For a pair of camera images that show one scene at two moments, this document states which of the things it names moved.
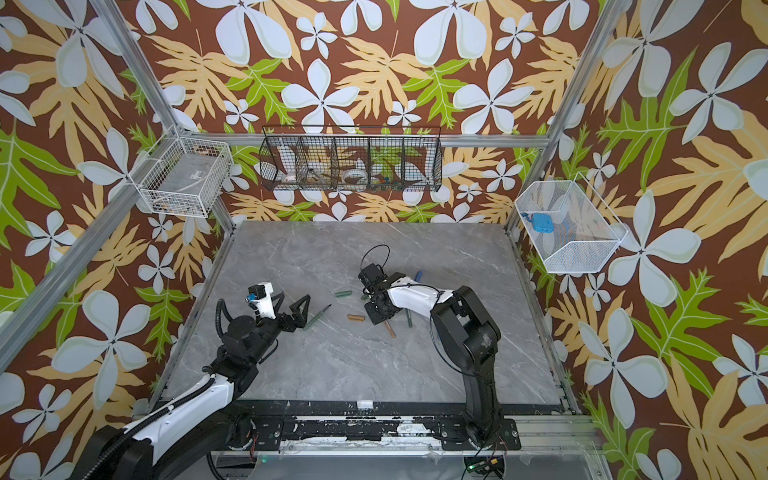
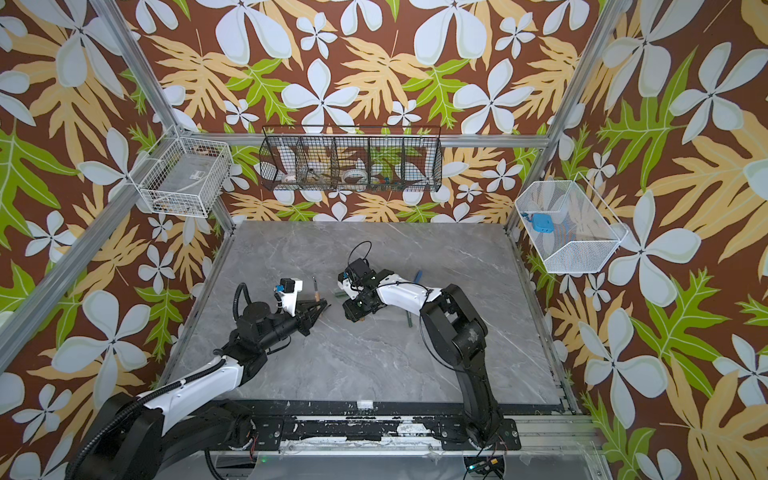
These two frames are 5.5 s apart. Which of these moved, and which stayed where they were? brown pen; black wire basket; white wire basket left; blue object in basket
Moved: brown pen
Stayed: white wire basket left; black wire basket; blue object in basket
